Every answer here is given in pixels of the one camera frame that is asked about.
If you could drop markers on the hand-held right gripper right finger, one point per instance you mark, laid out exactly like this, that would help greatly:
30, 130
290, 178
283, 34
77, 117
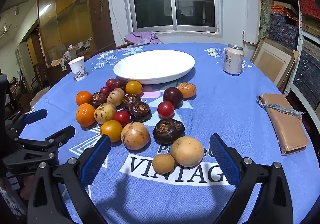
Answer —
222, 159

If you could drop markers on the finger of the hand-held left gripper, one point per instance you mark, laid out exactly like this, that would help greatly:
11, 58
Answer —
62, 134
36, 115

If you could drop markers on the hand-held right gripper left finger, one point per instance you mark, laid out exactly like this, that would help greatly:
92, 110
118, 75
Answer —
96, 159

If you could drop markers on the large orange mandarin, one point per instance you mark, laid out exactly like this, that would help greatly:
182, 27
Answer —
85, 115

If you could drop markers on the large smooth tan fruit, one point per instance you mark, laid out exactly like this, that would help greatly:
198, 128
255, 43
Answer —
187, 151

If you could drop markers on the small orange mandarin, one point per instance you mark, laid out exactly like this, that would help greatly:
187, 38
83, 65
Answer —
84, 98

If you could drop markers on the large tan spotted fruit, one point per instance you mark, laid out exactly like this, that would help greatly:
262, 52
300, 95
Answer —
135, 135

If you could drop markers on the medium tan spotted fruit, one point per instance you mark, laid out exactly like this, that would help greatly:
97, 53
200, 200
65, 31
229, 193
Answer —
105, 113
115, 96

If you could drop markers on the small dark water chestnut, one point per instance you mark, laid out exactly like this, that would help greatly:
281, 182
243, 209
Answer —
98, 99

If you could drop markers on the small tan fruit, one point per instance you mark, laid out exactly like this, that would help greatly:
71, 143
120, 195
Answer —
163, 163

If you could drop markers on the small red tomato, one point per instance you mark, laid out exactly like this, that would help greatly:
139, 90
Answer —
110, 83
104, 91

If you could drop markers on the large dark water chestnut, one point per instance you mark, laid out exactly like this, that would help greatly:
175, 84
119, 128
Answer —
169, 131

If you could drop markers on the dark red plum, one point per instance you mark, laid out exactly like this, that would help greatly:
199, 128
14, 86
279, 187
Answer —
119, 84

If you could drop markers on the orange spotted fruit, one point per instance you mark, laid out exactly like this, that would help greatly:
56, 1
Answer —
186, 89

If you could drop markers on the dark purple plum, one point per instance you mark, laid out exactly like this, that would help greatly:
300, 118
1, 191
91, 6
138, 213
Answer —
173, 96

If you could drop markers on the white oval plate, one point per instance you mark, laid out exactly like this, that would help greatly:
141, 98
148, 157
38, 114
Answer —
153, 65

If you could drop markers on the person's left forearm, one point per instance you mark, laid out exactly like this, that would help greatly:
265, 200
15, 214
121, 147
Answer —
10, 189

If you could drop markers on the blue printed tablecloth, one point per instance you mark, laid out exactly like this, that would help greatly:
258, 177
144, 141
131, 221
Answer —
225, 119

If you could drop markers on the white paper cup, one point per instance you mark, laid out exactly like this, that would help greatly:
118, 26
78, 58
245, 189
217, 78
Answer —
77, 68

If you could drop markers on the brown pouch with tassel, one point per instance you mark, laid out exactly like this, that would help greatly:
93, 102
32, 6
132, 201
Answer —
285, 124

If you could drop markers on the beige drink can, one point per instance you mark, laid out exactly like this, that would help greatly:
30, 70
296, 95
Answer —
233, 60

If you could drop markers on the wooden glass-door cabinet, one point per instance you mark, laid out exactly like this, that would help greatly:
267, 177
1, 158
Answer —
65, 14

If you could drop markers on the wooden chair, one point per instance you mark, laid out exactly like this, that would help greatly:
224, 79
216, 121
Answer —
123, 46

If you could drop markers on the purple cloth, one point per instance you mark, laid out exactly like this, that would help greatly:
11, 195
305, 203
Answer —
142, 38

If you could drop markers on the white metal shelf rack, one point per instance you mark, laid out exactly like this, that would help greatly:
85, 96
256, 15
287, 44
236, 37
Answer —
298, 46

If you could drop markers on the stack of patterned fabrics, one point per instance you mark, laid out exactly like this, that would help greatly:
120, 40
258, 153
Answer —
285, 26

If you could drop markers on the green patterned board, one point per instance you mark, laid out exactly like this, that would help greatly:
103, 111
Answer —
264, 11

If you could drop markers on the wooden picture frame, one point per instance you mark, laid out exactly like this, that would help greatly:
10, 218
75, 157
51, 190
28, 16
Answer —
272, 60

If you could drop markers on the white wall panel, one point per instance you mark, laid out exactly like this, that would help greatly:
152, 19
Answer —
251, 14

